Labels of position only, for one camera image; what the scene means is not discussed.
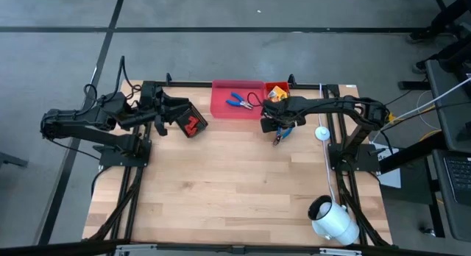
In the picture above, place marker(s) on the small yellow card box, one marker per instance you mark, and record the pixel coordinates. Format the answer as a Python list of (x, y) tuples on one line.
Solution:
[(276, 91)]

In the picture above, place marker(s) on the black mesh basket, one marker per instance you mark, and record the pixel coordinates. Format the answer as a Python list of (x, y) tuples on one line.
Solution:
[(203, 123)]

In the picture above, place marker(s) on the black laptop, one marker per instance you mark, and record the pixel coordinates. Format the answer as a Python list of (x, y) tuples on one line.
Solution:
[(460, 175)]

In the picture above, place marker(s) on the white paper sheet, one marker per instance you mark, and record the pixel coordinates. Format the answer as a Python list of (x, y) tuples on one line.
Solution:
[(392, 178)]

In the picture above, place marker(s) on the black caster wheel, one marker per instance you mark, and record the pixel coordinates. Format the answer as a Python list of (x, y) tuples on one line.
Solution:
[(428, 232)]

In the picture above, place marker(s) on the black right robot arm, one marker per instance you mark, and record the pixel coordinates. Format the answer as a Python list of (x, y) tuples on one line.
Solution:
[(338, 101)]

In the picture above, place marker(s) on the dark grey desk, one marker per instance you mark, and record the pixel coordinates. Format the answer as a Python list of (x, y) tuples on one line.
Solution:
[(449, 112)]

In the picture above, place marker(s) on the yellow crayon box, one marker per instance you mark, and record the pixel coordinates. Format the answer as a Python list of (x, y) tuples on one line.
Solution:
[(271, 98)]

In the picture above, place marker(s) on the grey furniture foot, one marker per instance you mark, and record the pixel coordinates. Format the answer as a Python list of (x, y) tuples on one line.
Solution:
[(13, 160)]

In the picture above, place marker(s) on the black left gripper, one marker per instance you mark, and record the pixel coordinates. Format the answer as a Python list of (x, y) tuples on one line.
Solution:
[(152, 99)]

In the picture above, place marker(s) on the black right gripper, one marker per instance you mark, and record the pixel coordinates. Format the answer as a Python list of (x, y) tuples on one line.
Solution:
[(277, 109)]

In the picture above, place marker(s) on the large pink plastic tray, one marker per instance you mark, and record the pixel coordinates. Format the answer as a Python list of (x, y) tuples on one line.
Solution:
[(228, 112)]

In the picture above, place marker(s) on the black aluminium crossbar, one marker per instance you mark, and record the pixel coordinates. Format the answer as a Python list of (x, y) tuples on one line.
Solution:
[(221, 249)]

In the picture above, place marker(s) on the person's leg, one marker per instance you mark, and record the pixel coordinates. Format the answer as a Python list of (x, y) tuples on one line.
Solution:
[(445, 17), (449, 53)]

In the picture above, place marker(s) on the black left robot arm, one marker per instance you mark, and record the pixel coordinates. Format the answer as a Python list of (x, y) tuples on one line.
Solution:
[(92, 136)]

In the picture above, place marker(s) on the small red plastic basket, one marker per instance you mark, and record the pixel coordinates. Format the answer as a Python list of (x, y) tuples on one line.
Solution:
[(282, 85)]

